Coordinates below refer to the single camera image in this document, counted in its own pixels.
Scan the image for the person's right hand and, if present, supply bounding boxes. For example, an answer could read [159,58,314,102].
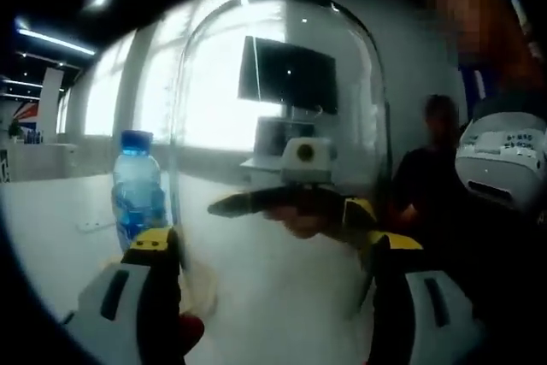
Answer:
[271,203,344,241]

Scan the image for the white window blinds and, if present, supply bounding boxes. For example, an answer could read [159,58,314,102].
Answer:
[84,0,288,153]

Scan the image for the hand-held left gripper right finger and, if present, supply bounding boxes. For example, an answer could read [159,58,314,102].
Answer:
[362,230,488,365]

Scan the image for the black monitor screen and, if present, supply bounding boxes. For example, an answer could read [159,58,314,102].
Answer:
[237,35,338,116]

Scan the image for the small potted plant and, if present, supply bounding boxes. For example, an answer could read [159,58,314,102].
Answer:
[7,119,23,144]

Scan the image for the clear glass dome cover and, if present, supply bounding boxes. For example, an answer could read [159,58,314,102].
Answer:
[168,0,393,315]

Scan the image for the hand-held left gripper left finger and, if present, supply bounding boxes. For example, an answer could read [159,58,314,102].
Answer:
[68,226,189,365]

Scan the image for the blue Mizone drink bottle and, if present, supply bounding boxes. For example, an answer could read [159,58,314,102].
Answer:
[111,129,168,255]

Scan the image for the white chest device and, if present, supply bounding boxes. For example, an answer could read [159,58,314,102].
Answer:
[454,111,547,213]

